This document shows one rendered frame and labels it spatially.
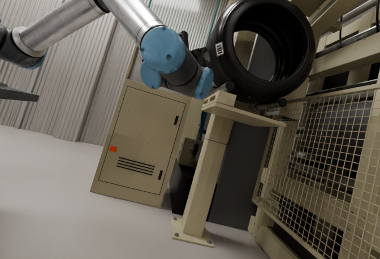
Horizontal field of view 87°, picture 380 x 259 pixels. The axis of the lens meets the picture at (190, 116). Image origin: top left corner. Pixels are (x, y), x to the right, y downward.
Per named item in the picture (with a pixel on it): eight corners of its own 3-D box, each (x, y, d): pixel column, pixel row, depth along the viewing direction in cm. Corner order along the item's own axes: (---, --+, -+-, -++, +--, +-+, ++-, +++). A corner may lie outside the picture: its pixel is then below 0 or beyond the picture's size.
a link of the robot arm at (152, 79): (161, 95, 60) (137, 86, 64) (184, 83, 69) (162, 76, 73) (161, 63, 55) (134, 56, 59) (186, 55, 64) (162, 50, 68)
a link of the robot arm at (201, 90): (193, 93, 50) (155, 80, 55) (207, 105, 60) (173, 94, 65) (208, 58, 50) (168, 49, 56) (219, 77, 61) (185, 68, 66)
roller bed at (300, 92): (263, 115, 150) (273, 77, 152) (281, 121, 151) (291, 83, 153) (279, 114, 130) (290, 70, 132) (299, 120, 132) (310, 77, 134)
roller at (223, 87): (214, 100, 130) (207, 97, 129) (216, 93, 130) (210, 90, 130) (232, 91, 95) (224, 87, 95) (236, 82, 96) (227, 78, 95)
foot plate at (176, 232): (170, 217, 145) (171, 214, 145) (205, 225, 148) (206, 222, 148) (171, 238, 118) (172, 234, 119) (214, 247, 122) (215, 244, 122)
